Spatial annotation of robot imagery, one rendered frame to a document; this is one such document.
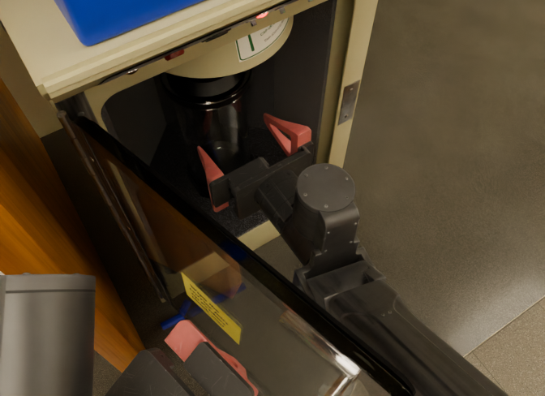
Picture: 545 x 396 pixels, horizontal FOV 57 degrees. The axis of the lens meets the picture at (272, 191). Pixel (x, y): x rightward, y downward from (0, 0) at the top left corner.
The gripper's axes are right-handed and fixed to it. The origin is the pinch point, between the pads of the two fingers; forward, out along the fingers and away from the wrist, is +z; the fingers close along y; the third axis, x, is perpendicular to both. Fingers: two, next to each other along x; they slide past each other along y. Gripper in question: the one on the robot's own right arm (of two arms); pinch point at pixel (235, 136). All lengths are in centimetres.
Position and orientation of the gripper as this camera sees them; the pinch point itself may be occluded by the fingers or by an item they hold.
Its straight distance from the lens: 64.6
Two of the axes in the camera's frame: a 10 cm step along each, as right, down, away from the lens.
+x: 0.1, 5.4, 8.4
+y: -8.4, 4.6, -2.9
